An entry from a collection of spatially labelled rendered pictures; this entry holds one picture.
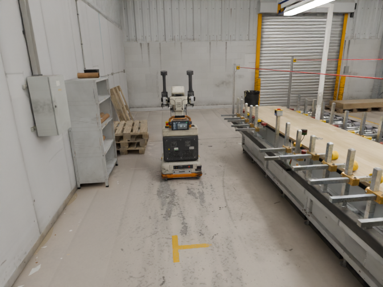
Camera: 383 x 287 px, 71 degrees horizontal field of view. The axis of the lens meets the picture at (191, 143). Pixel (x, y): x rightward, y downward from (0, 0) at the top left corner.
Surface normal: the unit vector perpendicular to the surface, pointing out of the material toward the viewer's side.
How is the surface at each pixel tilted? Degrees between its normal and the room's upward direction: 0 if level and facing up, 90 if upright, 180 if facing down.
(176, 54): 90
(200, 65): 90
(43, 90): 90
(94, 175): 90
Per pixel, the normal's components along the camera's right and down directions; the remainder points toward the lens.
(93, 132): 0.10, 0.29
